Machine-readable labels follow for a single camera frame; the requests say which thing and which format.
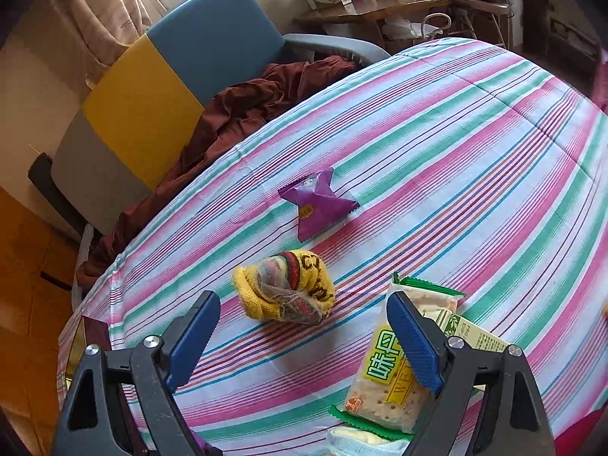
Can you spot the wooden desk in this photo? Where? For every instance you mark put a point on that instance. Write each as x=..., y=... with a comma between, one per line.
x=375, y=12

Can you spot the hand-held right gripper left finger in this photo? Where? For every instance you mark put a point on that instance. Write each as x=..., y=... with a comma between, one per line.
x=190, y=342

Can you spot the striped bed sheet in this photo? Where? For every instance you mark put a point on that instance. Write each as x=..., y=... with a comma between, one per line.
x=427, y=152

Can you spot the purple snack packet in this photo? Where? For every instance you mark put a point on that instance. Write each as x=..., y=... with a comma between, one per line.
x=318, y=204
x=204, y=444

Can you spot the maroon blanket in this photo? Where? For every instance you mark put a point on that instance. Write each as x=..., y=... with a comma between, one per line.
x=237, y=114

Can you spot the beige patterned curtain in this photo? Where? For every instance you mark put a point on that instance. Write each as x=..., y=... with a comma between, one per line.
x=104, y=14

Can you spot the green cracker packet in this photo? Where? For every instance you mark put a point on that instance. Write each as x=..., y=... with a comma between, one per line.
x=375, y=375

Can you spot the person's red clothing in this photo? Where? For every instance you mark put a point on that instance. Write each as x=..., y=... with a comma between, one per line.
x=584, y=437

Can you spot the grey yellow blue sofa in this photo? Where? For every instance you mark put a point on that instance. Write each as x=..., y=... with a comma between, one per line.
x=190, y=66

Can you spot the small gold carton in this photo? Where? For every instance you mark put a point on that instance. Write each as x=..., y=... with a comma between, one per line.
x=479, y=337

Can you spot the white plastic bag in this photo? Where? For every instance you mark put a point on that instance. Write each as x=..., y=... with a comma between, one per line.
x=401, y=28

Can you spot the yellow sock ball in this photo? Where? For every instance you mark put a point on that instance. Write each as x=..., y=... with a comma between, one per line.
x=285, y=289

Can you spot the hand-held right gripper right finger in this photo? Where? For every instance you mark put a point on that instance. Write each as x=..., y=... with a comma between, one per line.
x=418, y=346

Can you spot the wooden wardrobe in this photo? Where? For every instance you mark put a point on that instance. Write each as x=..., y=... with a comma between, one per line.
x=28, y=318

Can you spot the metal frame chair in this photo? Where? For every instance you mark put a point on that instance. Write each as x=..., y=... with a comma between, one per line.
x=484, y=0

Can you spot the gold tin box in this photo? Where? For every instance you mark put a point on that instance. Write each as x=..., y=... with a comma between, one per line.
x=90, y=342

